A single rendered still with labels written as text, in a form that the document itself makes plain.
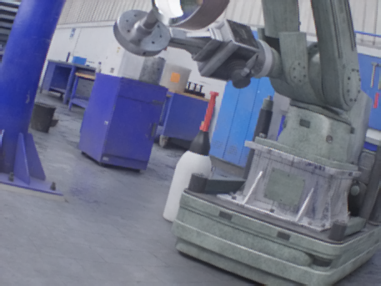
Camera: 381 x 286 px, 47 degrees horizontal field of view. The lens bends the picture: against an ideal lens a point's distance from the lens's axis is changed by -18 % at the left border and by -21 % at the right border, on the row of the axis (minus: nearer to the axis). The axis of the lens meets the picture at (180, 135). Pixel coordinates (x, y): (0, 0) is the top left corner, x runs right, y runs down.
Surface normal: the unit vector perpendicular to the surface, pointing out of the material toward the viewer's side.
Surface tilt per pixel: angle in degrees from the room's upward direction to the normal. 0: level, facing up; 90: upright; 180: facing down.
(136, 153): 90
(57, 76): 90
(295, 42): 95
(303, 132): 90
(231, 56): 139
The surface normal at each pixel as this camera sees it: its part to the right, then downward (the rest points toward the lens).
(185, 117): 0.55, 0.21
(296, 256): -0.62, -0.11
